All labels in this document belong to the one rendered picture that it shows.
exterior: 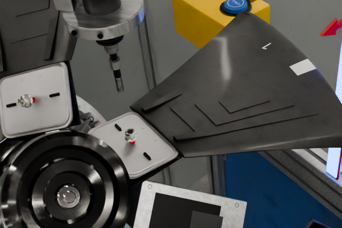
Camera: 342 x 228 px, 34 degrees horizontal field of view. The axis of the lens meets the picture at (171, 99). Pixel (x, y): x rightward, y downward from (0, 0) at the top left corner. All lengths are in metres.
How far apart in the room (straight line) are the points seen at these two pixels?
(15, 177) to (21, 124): 0.09
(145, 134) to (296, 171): 0.50
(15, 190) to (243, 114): 0.26
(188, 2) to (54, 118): 0.51
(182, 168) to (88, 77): 0.60
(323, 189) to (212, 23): 0.34
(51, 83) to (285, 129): 0.26
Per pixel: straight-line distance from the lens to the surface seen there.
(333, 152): 0.95
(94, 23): 0.47
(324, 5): 2.04
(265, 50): 0.72
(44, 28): 0.57
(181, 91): 0.65
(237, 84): 0.67
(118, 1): 0.48
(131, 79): 1.57
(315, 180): 1.03
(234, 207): 0.76
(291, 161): 1.05
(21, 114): 0.59
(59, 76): 0.56
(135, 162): 0.58
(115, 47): 0.51
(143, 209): 0.70
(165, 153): 0.59
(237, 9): 0.97
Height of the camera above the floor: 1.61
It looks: 42 degrees down
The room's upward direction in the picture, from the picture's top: 8 degrees counter-clockwise
